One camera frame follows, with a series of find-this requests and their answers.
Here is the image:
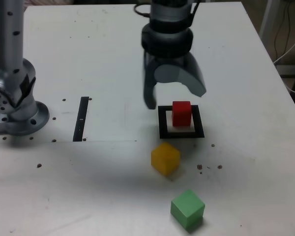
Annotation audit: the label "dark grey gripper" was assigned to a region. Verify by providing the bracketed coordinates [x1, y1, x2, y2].
[142, 50, 207, 111]

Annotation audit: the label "red cube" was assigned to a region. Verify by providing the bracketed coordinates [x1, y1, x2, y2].
[172, 100, 192, 127]

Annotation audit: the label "yellow cube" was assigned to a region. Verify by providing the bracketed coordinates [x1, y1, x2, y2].
[151, 142, 181, 177]

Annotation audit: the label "green cube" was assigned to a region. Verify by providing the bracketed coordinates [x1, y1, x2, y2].
[171, 188, 206, 231]

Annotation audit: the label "black tape square outline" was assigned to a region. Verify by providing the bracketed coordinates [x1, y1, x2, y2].
[157, 105, 206, 139]

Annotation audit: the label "black tape strip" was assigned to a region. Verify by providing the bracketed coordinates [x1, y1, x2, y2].
[72, 96, 89, 143]

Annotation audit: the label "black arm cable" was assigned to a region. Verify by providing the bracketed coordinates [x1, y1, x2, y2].
[133, 2, 152, 18]
[188, 0, 202, 27]

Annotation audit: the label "black background cable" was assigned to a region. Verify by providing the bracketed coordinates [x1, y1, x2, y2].
[274, 0, 294, 61]

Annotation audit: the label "white background cable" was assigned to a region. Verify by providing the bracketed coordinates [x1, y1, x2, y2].
[272, 31, 295, 94]

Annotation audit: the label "white metal post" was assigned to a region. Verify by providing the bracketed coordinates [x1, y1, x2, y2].
[259, 0, 282, 38]

